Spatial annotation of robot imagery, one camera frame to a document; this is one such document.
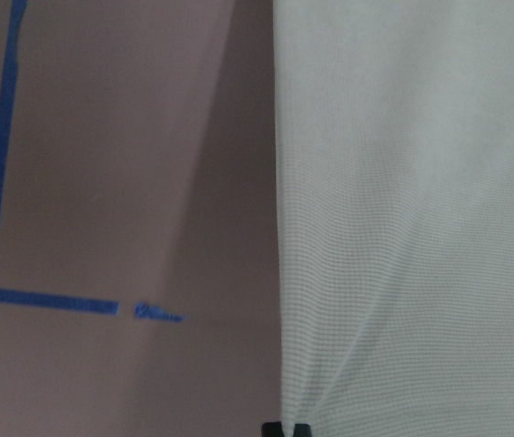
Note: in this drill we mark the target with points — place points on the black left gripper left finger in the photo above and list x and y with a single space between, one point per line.
272 429

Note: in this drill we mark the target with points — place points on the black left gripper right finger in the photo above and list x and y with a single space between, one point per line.
302 430

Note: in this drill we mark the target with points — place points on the sage green long-sleeve shirt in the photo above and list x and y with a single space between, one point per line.
395 209

